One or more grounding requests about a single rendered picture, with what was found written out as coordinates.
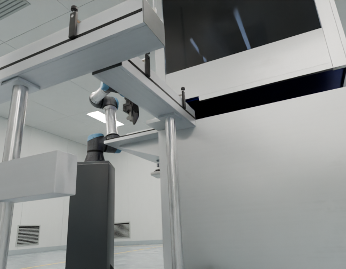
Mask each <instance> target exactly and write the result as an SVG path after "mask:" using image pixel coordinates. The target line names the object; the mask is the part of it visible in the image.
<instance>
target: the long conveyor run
mask: <svg viewBox="0 0 346 269"><path fill-rule="evenodd" d="M71 11H72V13H71V14H70V21H69V27H67V28H64V29H62V30H60V31H58V32H56V33H53V34H51V35H49V36H46V37H44V38H42V39H39V40H37V41H35V42H33V43H30V44H28V45H26V46H24V47H22V48H19V49H17V50H15V51H13V52H10V53H8V54H6V55H4V56H1V57H0V104H2V103H5V102H7V101H10V100H11V95H12V91H11V90H9V89H7V88H5V87H2V86H1V83H3V82H5V81H8V80H10V79H13V78H15V77H18V76H19V77H21V78H23V79H25V80H27V81H29V82H31V83H33V84H35V85H37V86H39V87H40V90H42V89H46V88H48V87H51V86H54V85H57V84H60V83H62V82H65V81H68V80H72V79H74V78H77V77H80V76H83V75H86V74H89V73H91V72H94V71H97V70H100V69H103V68H106V67H109V66H112V65H115V64H118V63H120V62H123V61H126V60H129V59H132V58H135V57H138V56H141V55H143V54H146V53H149V52H152V51H155V50H158V49H161V48H164V47H165V30H164V22H163V21H162V20H161V19H160V18H159V17H158V15H157V9H156V8H155V7H154V8H151V6H150V5H149V4H148V2H147V0H127V1H125V2H122V3H120V4H118V5H116V6H113V7H111V8H109V9H107V10H105V11H102V12H100V13H98V14H96V15H93V16H91V17H89V18H87V19H84V20H82V21H80V20H79V19H78V18H77V17H78V12H77V11H78V7H77V6H76V5H72V6H71Z"/></svg>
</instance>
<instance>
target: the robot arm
mask: <svg viewBox="0 0 346 269"><path fill-rule="evenodd" d="M110 92H114V93H118V92H117V91H115V90H114V89H112V88H111V87H109V86H108V85H106V84H104V83H103V82H101V84H100V88H99V89H98V90H96V91H95V92H93V93H92V94H91V95H90V97H89V101H90V103H91V105H92V106H94V107H96V108H100V109H102V111H103V112H104V114H105V120H106V132H107V135H106V136H105V137H104V135H103V134H101V133H94V134H91V135H89V136H88V138H87V155H86V158H85V161H84V162H87V161H105V159H104V156H103V152H105V153H114V154H115V153H120V152H121V150H119V149H116V148H114V147H111V146H108V145H106V144H104V141H106V140H107V139H110V138H115V137H119V136H120V135H119V134H118V132H117V123H116V114H115V113H116V111H117V110H118V107H119V102H118V99H117V98H115V97H110V96H107V95H108V94H109V93H110ZM120 95H121V94H120ZM121 96H122V97H124V96H123V95H121ZM124 99H125V100H126V103H125V104H123V111H124V112H125V113H127V114H129V116H128V117H127V118H126V119H127V120H130V122H132V123H133V125H135V124H136V122H137V120H138V118H139V107H138V105H136V104H135V103H133V102H132V101H130V100H129V99H127V98H126V97H124Z"/></svg>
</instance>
